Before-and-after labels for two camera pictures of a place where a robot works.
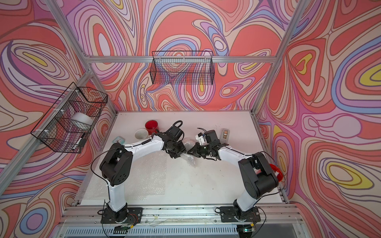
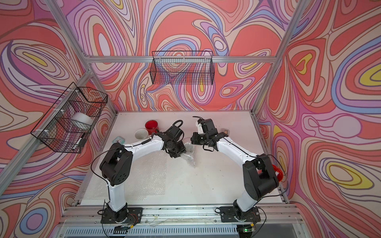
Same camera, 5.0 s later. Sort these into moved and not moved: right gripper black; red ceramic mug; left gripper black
Moved: right gripper black
Not moved: red ceramic mug; left gripper black
